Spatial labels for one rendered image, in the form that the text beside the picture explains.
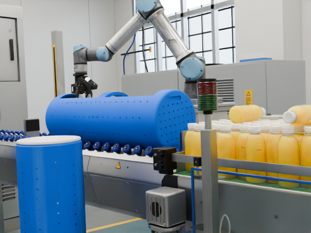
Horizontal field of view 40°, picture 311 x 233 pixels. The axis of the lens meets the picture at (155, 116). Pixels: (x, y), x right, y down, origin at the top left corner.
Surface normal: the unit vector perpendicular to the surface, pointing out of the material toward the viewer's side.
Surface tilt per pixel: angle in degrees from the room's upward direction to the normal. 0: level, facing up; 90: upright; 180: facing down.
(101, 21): 90
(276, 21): 90
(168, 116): 90
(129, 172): 71
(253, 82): 90
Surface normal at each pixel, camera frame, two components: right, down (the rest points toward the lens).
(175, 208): 0.72, 0.01
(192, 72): -0.12, 0.21
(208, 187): -0.69, 0.07
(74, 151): 0.86, 0.00
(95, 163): -0.67, -0.27
